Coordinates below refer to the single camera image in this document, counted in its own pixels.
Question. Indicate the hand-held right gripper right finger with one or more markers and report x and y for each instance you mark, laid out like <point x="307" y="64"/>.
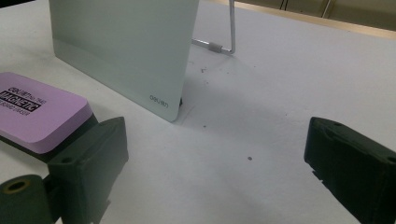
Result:
<point x="351" y="161"/>

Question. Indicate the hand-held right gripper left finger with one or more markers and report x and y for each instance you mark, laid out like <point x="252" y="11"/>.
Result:
<point x="90" y="161"/>

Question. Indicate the purple whiteboard eraser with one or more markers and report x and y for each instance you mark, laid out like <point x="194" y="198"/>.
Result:
<point x="37" y="115"/>

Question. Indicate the white whiteboard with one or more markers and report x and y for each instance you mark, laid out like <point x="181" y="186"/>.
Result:
<point x="124" y="46"/>

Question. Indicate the wooden table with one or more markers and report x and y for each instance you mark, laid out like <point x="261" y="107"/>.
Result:
<point x="311" y="21"/>

